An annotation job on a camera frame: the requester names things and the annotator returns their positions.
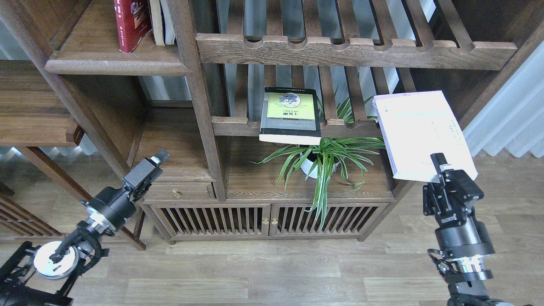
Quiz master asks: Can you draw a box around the white plant pot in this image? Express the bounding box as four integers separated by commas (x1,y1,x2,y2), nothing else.
301,152,340,179

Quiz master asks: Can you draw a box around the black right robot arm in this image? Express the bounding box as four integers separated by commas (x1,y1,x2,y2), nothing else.
423,153,507,306

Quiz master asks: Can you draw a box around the slatted wooden bench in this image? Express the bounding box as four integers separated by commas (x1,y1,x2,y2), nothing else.
0,182,62,238

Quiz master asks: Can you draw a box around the white upright book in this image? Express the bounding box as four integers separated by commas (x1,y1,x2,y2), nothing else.
161,0,176,45

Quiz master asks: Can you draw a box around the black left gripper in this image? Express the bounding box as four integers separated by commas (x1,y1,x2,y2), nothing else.
80,149,170,236

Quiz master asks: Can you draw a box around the green spider plant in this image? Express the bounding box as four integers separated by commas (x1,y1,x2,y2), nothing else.
258,137,386,229

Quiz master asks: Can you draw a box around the white cover book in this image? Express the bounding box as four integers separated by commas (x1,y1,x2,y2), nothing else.
372,91,478,182

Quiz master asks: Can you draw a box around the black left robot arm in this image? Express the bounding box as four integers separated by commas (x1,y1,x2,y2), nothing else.
0,149,169,306

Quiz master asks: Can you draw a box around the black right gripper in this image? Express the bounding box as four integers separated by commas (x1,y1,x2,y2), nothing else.
423,153,495,260

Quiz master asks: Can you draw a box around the beige upright book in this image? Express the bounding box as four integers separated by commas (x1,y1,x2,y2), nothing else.
148,0,165,46

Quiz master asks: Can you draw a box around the white window curtain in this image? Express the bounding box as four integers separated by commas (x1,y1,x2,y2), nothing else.
464,43,544,158

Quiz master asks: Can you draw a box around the black and yellow book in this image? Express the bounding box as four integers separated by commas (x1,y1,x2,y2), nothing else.
259,87,321,145

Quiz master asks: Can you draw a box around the dark wooden bookshelf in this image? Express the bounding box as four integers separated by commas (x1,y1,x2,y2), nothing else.
1,0,543,242

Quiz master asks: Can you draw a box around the red cover book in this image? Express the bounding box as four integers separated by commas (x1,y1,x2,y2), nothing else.
114,0,152,54

